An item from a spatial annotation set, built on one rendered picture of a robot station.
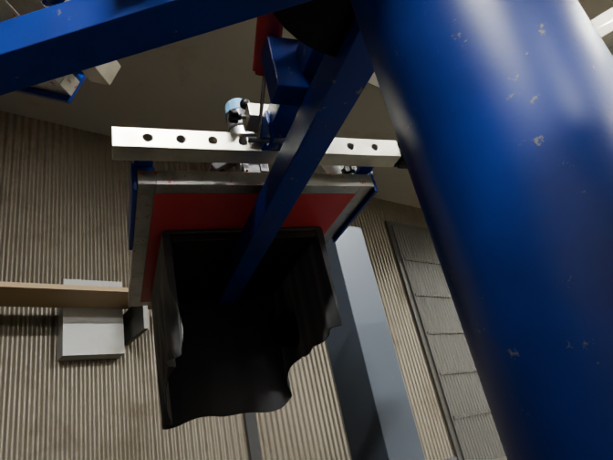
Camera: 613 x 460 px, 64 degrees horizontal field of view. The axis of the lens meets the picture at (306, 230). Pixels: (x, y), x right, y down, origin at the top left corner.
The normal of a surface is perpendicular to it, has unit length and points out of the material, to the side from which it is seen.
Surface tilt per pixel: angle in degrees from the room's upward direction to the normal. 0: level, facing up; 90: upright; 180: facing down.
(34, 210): 90
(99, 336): 90
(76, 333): 90
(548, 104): 90
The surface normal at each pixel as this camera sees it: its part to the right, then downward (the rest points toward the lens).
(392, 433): 0.60, -0.45
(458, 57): -0.62, -0.22
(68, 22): -0.18, -0.39
